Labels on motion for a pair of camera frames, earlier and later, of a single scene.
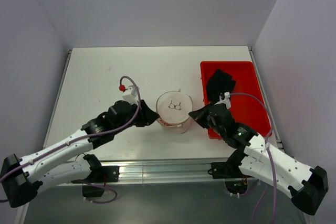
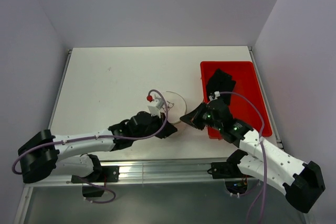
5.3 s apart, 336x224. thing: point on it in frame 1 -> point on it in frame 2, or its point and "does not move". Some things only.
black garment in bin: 219,83 does not move
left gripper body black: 132,114 -> 154,127
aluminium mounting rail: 152,171 does not move
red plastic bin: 247,101 does not move
